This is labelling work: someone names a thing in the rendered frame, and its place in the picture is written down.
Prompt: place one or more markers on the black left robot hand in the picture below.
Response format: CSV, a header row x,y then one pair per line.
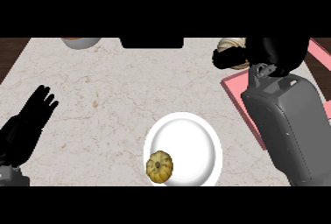
x,y
27,122

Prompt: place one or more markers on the black appliance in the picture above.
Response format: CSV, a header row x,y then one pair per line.
x,y
151,42

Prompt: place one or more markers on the white oval plate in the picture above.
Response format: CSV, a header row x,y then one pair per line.
x,y
185,148

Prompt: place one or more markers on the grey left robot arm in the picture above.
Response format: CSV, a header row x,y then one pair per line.
x,y
12,176

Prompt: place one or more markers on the pink placemat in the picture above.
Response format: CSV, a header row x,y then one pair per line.
x,y
241,96

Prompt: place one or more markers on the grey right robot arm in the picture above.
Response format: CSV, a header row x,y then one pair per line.
x,y
290,128

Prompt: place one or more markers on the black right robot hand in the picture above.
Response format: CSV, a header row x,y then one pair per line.
x,y
275,55

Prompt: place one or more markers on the grey bowl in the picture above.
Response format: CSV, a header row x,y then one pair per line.
x,y
80,43

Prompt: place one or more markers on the cream swirled pastry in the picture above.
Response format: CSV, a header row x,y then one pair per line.
x,y
231,43

